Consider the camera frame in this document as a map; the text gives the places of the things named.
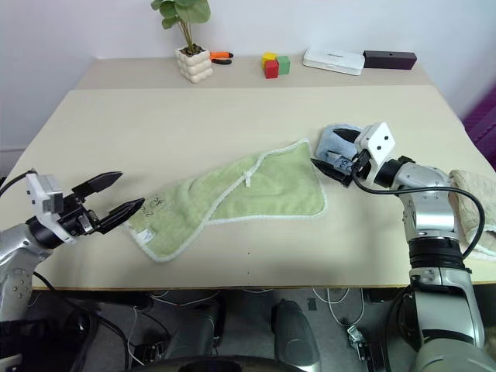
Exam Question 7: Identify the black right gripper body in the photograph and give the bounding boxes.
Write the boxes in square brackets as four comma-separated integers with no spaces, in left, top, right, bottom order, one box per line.
[350,148,373,183]

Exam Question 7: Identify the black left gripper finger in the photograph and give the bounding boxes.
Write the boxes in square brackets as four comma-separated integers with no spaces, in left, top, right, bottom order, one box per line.
[71,170,124,197]
[96,197,146,236]

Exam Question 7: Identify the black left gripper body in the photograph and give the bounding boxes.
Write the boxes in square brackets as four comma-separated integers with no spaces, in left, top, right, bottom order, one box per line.
[57,192,103,238]

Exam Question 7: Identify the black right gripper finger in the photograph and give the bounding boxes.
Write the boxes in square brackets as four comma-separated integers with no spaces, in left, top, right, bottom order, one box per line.
[311,157,353,187]
[333,128,362,144]

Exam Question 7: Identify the light blue cloth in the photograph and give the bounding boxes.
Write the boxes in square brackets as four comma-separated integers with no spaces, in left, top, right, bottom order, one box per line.
[315,122,369,179]

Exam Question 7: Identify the green towel white trim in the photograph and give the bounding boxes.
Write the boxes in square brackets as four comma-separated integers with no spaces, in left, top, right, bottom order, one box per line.
[124,137,329,264]

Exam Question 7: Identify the beige towel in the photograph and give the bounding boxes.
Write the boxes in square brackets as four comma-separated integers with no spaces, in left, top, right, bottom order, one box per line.
[449,168,496,260]

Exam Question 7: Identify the flat white box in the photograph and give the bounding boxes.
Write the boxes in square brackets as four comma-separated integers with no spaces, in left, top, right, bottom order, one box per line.
[302,48,367,77]

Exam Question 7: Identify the dark purple long box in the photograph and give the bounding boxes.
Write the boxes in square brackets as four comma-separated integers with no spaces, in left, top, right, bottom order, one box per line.
[363,50,418,71]

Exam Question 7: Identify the purple ribbed object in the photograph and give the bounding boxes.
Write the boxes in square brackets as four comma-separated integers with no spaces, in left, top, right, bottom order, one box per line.
[463,83,496,156]

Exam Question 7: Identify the dark rounded shape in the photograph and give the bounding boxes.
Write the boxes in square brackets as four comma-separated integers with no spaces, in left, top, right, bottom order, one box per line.
[270,298,321,372]
[170,300,228,365]

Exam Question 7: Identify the orange black pliers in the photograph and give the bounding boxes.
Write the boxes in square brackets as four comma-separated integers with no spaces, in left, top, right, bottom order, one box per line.
[208,50,235,66]

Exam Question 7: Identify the green plant white bubble pot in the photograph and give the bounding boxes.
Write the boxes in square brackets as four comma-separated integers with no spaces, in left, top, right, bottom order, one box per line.
[150,0,213,84]

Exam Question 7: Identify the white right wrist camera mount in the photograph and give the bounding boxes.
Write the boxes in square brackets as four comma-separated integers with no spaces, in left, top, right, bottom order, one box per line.
[353,121,397,186]

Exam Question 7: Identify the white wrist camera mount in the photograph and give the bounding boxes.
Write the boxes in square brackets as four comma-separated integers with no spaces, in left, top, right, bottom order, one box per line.
[353,121,397,186]
[24,173,78,244]

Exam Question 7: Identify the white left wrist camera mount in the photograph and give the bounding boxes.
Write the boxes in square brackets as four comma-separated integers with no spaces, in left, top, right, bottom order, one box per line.
[24,173,78,244]

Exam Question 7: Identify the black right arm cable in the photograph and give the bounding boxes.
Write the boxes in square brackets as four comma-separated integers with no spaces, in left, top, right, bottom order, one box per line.
[351,174,486,260]

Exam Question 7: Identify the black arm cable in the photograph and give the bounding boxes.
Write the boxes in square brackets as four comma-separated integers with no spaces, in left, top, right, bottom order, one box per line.
[0,168,38,197]
[351,174,486,260]

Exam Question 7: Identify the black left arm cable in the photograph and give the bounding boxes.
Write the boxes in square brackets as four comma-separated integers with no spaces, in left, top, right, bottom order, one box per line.
[0,168,38,197]

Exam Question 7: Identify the white floor cable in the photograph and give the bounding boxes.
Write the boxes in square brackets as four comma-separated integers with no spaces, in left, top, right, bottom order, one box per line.
[312,287,367,326]

